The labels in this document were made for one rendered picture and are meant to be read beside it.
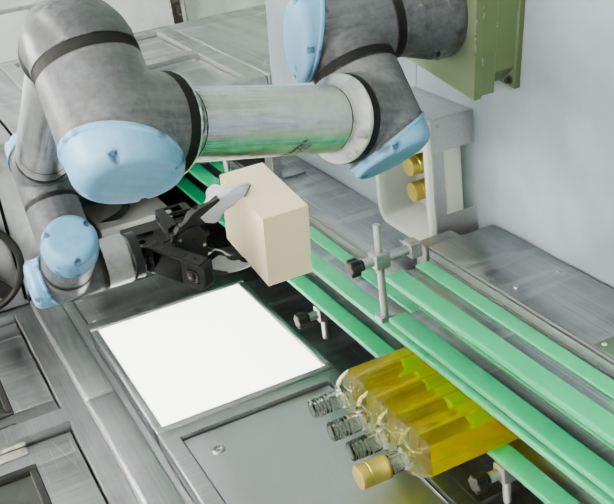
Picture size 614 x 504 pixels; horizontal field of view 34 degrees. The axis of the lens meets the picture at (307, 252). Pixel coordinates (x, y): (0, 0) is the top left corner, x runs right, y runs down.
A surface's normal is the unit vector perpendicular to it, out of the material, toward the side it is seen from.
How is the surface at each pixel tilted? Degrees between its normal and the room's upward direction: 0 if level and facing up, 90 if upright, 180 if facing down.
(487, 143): 0
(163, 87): 115
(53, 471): 90
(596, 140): 0
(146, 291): 90
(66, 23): 74
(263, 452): 90
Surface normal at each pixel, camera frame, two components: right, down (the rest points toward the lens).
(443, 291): -0.12, -0.89
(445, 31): 0.15, 0.68
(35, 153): -0.34, 0.83
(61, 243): 0.25, -0.32
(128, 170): 0.28, 0.91
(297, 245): 0.46, 0.47
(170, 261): -0.54, 0.49
